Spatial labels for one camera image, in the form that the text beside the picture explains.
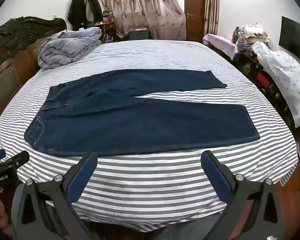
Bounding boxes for brown wooden door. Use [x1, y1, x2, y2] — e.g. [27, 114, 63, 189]
[184, 0, 206, 43]

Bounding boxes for dark grey storage box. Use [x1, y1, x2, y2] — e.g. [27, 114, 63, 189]
[129, 28, 149, 41]

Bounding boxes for white dotted cloth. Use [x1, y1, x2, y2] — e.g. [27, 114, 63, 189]
[251, 41, 300, 128]

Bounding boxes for folded grey duvet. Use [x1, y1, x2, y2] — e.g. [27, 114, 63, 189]
[37, 27, 102, 70]

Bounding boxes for black flat television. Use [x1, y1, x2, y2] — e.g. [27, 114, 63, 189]
[279, 16, 300, 66]

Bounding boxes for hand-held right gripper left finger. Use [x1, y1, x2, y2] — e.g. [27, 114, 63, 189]
[11, 151, 98, 240]

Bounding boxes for light purple cloth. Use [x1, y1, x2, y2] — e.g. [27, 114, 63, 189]
[202, 33, 240, 61]

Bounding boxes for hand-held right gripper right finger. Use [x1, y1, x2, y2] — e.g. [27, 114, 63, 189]
[201, 150, 288, 240]

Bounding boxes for carved wooden headboard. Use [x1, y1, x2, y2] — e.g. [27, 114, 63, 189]
[0, 16, 67, 130]

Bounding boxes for dark blue denim pants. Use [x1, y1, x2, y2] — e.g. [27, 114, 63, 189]
[24, 69, 261, 157]

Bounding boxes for dark hanging jacket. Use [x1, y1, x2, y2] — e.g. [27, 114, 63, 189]
[86, 0, 104, 23]

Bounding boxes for pink patterned curtain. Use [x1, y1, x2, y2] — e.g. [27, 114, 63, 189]
[97, 0, 187, 41]

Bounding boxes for dark wooden cabinet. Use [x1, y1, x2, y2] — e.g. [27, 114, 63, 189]
[232, 46, 299, 132]

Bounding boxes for black hanging coat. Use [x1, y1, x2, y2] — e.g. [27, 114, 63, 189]
[68, 0, 88, 31]

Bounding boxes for pile of folded bedding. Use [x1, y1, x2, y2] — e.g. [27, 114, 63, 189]
[231, 23, 271, 53]

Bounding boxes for wooden headboard frame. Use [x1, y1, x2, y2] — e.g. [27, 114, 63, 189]
[204, 0, 221, 37]

